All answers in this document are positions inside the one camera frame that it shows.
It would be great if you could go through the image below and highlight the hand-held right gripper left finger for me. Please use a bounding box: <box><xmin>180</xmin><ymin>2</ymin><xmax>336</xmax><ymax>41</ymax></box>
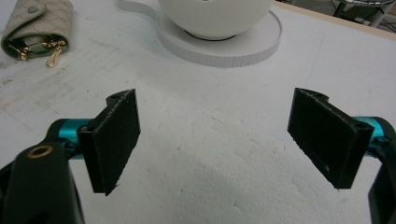
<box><xmin>46</xmin><ymin>88</ymin><xmax>141</xmax><ymax>197</ymax></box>

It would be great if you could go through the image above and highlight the metal stand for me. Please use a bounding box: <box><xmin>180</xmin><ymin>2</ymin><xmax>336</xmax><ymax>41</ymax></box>
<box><xmin>330</xmin><ymin>0</ymin><xmax>396</xmax><ymax>28</ymax></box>

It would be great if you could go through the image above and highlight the white round base plate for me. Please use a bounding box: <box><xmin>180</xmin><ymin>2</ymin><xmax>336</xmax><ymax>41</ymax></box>
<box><xmin>117</xmin><ymin>0</ymin><xmax>283</xmax><ymax>68</ymax></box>

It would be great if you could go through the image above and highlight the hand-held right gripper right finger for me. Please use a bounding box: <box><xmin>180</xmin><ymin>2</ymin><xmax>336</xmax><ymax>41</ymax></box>
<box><xmin>287</xmin><ymin>87</ymin><xmax>396</xmax><ymax>190</ymax></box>

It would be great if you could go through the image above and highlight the white round bowl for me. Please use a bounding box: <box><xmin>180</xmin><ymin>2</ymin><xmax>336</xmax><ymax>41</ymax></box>
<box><xmin>157</xmin><ymin>0</ymin><xmax>276</xmax><ymax>41</ymax></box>

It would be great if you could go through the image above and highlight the beige patterned key pouch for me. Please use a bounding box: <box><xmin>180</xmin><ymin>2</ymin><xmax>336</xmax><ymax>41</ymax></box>
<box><xmin>0</xmin><ymin>0</ymin><xmax>74</xmax><ymax>68</ymax></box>

